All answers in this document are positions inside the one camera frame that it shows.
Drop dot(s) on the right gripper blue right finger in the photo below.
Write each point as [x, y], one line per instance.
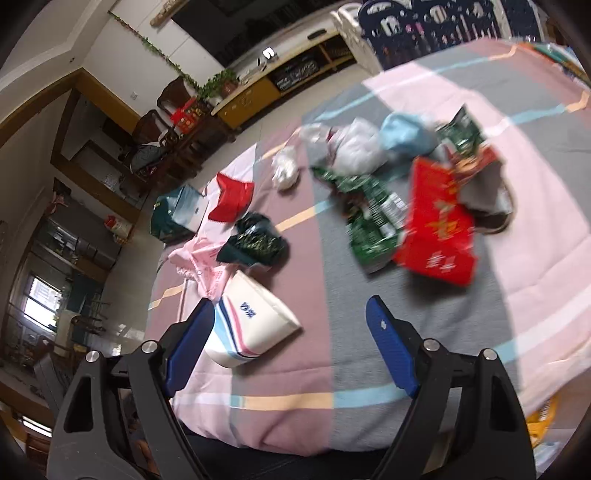
[398, 343]

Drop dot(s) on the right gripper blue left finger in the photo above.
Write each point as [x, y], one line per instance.
[183, 343]

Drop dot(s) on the white paper cup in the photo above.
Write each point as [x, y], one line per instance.
[249, 320]

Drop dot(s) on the pink plastic bag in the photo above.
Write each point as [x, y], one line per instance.
[196, 260]

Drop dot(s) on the red cigarette carton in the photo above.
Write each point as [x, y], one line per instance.
[439, 232]

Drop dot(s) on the dark green wrapper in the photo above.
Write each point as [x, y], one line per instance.
[256, 242]

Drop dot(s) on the green snack wrapper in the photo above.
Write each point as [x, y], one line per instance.
[375, 216]

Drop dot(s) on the red paper bag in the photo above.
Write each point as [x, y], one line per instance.
[234, 197]

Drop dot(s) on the green brown snack pouch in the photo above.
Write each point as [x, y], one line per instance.
[478, 170]

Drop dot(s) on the white plastic bag wad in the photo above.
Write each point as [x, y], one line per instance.
[353, 149]

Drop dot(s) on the white tissue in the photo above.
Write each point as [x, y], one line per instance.
[286, 172]

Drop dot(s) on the light blue face mask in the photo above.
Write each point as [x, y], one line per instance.
[405, 136]

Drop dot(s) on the yellow chip bag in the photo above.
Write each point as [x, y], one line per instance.
[539, 422]

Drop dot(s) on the dark green gift bag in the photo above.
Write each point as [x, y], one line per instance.
[177, 215]

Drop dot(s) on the plaid tablecloth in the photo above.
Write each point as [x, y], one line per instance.
[327, 385]

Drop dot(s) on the dark wooden armchair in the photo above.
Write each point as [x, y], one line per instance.
[159, 154]

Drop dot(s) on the red gift box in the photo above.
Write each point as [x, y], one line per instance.
[189, 116]

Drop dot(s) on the potted green plant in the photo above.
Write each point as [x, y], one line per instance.
[221, 85]

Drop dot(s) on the wooden tv cabinet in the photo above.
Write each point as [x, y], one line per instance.
[325, 54]

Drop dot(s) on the blue white baby fence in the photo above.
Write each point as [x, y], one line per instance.
[385, 34]

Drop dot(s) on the large black television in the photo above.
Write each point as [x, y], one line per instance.
[228, 29]

